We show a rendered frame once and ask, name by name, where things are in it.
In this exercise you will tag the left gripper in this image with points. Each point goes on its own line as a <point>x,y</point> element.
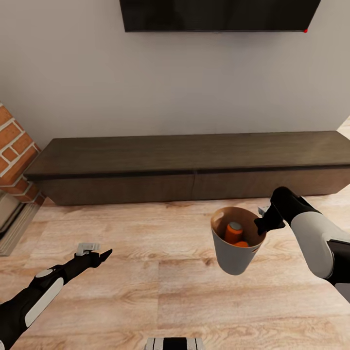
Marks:
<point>93,259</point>

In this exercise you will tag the cabinet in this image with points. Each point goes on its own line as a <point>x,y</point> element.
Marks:
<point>116,170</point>

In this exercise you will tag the trash can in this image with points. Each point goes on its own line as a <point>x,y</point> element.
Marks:
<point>234,259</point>

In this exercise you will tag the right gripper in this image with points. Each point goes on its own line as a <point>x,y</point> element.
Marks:
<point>268,223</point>

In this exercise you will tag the wood fireplace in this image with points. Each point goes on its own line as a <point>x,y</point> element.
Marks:
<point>15,217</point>

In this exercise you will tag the wall mounted tv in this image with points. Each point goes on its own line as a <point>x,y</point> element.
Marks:
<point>239,16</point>

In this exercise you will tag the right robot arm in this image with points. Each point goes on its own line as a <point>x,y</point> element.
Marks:
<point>325,246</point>

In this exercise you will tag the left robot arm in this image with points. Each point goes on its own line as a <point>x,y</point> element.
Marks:
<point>17,315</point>

